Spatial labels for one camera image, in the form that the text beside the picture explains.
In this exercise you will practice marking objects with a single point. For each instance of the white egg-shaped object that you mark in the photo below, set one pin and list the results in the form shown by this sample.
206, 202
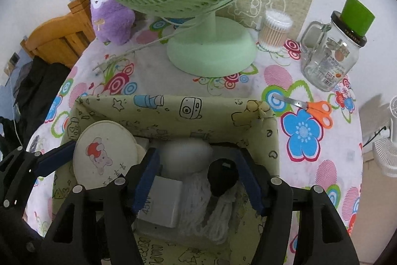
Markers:
186, 156

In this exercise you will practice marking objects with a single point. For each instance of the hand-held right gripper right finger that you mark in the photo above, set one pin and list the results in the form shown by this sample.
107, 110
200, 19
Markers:
248, 181

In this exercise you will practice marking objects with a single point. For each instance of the floral tablecloth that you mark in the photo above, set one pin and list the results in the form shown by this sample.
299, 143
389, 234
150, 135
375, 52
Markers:
310, 165

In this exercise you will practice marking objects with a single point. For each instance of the black jacket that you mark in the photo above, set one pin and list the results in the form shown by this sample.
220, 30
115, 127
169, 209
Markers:
40, 91

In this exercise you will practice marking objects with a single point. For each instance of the wooden chair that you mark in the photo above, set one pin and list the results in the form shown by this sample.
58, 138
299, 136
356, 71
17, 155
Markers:
52, 38

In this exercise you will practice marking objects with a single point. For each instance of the grey wall switch plate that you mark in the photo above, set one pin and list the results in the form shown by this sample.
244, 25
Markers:
14, 58

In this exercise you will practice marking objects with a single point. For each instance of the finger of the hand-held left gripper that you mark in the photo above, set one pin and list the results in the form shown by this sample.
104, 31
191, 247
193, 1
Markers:
57, 158

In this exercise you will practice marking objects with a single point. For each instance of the white clip fan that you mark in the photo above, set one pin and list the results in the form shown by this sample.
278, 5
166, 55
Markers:
387, 156

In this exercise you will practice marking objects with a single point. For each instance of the purple plush toy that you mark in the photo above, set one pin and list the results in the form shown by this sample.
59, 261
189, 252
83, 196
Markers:
111, 19

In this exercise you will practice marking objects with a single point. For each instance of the green plastic cup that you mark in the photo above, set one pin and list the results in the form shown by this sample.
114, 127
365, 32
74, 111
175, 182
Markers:
356, 15

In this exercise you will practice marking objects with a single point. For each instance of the small white box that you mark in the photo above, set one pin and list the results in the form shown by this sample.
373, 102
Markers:
164, 199

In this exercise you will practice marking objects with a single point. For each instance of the cotton swab container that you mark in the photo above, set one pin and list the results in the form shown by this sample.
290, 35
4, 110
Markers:
274, 29

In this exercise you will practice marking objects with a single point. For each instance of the round bunny print mirror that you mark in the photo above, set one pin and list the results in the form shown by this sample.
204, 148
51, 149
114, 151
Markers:
105, 153

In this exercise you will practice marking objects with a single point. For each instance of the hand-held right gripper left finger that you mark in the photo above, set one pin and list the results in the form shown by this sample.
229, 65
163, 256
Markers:
145, 181

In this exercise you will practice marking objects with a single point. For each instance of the green desk fan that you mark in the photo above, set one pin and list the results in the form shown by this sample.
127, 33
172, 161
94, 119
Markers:
211, 47

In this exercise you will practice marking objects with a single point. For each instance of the orange scissors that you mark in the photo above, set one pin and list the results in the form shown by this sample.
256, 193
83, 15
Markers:
319, 111

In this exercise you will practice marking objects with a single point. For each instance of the glass jar mug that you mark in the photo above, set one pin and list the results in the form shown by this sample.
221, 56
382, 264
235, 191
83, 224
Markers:
328, 63

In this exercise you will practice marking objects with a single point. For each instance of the green patterned box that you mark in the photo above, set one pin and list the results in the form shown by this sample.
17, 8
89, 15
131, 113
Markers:
211, 109

